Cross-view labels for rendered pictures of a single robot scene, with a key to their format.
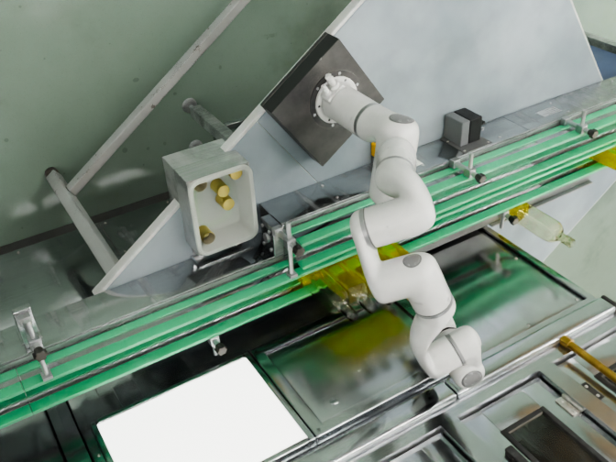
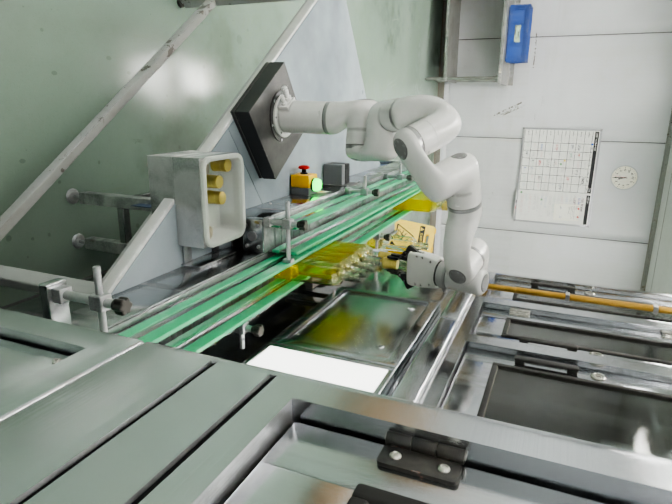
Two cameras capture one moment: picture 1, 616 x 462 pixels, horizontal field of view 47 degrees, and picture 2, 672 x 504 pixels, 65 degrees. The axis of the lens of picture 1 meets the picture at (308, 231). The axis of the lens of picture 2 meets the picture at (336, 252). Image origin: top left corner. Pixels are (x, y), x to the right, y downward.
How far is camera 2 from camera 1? 1.12 m
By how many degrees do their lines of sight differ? 39
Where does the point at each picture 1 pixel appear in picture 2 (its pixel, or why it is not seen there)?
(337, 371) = (360, 332)
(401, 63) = not seen: hidden behind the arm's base
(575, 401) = (521, 309)
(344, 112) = (307, 111)
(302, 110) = (265, 118)
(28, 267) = not seen: outside the picture
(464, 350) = (483, 251)
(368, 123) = (338, 109)
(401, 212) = (441, 118)
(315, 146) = (272, 157)
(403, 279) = (461, 167)
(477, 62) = not seen: hidden behind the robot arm
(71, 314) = (86, 315)
